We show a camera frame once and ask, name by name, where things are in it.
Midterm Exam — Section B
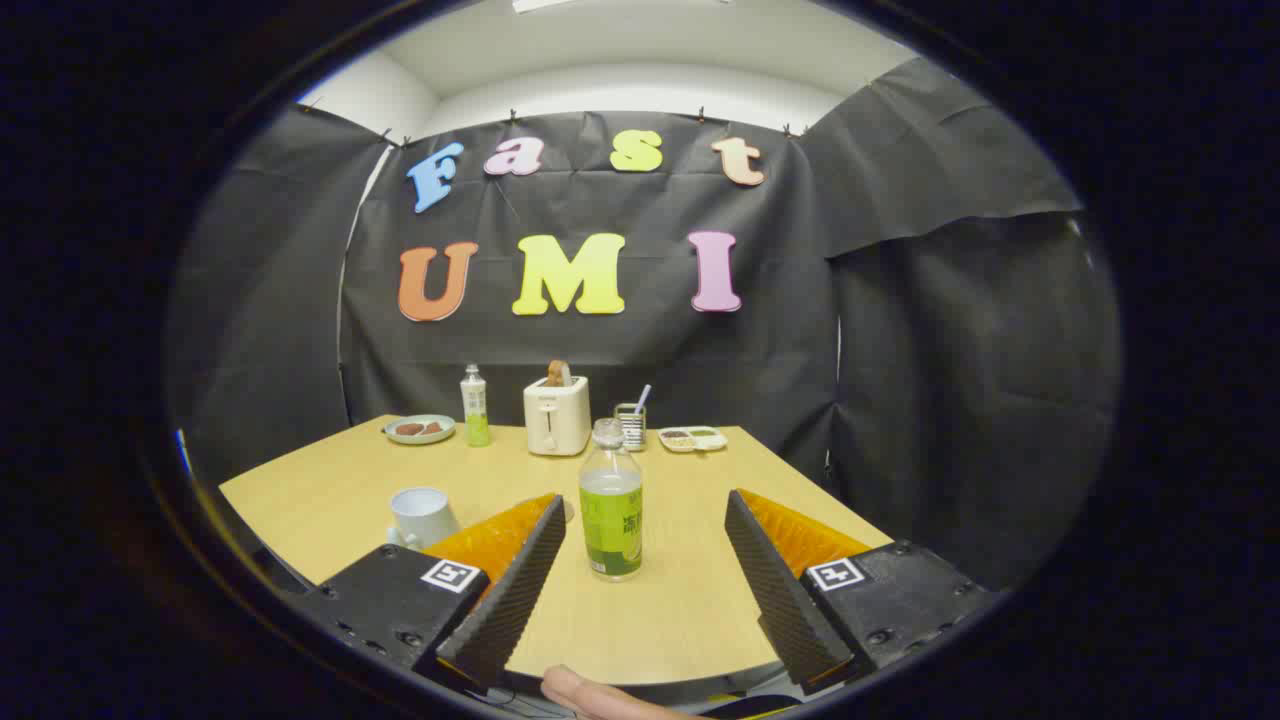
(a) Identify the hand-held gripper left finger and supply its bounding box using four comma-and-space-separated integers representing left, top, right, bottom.
300, 492, 568, 696

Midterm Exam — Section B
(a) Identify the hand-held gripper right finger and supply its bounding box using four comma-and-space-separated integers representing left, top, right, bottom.
724, 488, 1001, 698

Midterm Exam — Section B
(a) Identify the green label juice bottle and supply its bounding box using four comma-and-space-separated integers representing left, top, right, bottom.
579, 418, 645, 582

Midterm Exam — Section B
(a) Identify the white cup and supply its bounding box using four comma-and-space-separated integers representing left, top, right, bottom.
386, 487, 463, 553

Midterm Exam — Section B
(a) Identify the small white label drink bottle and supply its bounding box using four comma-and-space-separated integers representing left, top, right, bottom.
460, 364, 492, 448

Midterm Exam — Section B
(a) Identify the wooden table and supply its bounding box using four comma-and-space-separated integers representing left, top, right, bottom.
218, 415, 894, 691

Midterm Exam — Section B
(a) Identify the white divided dish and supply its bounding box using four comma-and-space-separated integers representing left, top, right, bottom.
658, 426, 728, 454

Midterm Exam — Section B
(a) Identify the pale green plate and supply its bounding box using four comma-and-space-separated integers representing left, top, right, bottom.
384, 414, 457, 446

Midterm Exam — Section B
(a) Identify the white toaster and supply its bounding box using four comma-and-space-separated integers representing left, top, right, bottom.
523, 376, 592, 458

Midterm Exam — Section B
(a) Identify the black backdrop cloth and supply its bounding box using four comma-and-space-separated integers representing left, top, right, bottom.
165, 55, 1121, 591

